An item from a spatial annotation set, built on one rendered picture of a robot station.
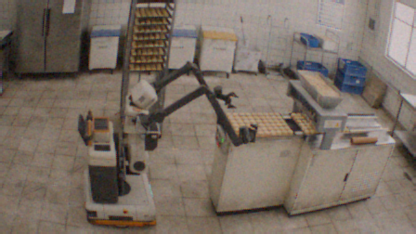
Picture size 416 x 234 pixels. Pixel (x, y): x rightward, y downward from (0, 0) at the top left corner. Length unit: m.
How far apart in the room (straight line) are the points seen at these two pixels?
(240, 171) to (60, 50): 3.84
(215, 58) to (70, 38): 2.55
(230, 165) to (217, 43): 3.41
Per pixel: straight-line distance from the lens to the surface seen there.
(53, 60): 6.33
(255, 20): 7.18
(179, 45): 6.38
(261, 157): 3.40
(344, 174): 3.84
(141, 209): 3.30
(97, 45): 6.37
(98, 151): 3.00
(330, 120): 3.29
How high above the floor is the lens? 2.45
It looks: 27 degrees down
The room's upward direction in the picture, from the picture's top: 8 degrees clockwise
